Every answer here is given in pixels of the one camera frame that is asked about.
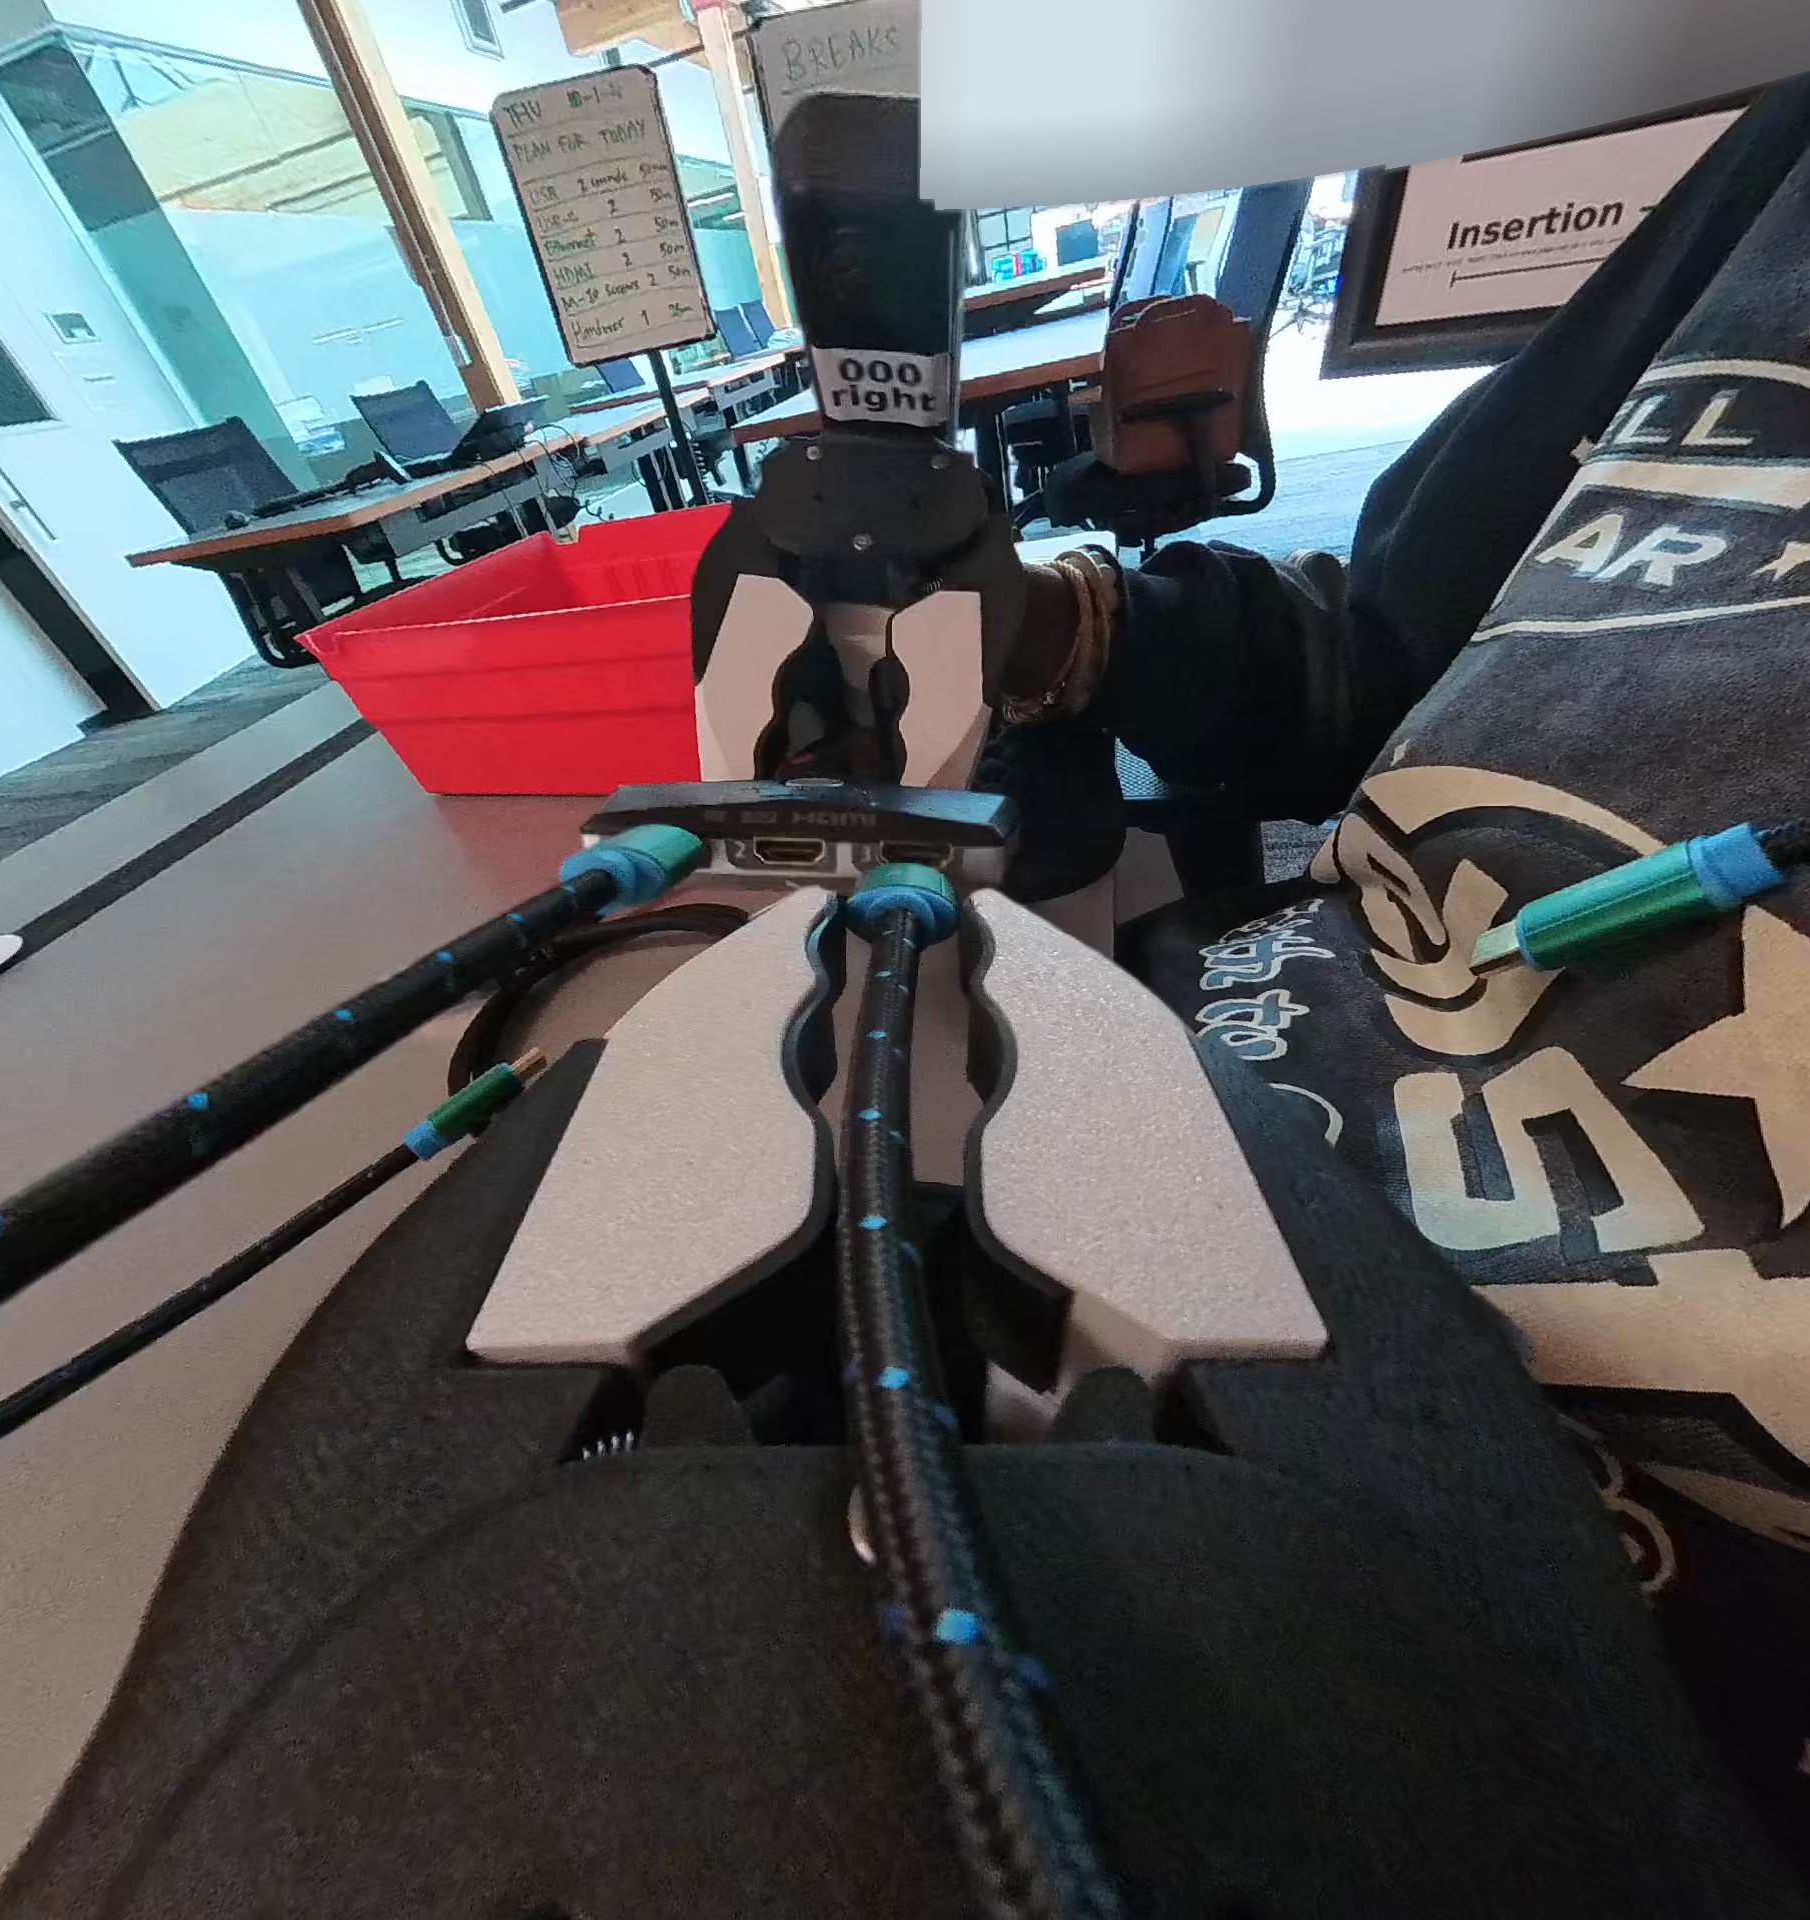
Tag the black mesh office chair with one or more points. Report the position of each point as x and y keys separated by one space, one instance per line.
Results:
x=198 y=473
x=402 y=413

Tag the wide black HDMI switch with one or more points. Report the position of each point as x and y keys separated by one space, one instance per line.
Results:
x=933 y=818

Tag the red plastic bin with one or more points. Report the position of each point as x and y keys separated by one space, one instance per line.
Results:
x=516 y=675

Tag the person's right forearm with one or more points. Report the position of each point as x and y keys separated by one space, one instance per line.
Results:
x=1234 y=645

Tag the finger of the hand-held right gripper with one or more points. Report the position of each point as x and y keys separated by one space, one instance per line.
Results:
x=739 y=660
x=943 y=690

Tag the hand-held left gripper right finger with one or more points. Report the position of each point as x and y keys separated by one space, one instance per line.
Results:
x=1145 y=1187

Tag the brown office chair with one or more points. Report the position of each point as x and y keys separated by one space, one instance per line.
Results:
x=1168 y=374

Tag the black framed tag sign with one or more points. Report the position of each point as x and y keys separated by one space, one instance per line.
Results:
x=1519 y=240

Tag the handwritten whiteboard on stand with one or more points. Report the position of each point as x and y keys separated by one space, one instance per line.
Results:
x=589 y=212

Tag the black laptop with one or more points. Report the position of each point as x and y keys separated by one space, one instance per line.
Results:
x=499 y=428

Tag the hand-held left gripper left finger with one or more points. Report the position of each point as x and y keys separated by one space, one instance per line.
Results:
x=650 y=1169

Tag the small handwritten whiteboard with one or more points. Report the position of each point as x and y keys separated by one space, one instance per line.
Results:
x=831 y=60

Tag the loose green HDMI plug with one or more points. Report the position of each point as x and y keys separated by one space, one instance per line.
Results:
x=1610 y=899

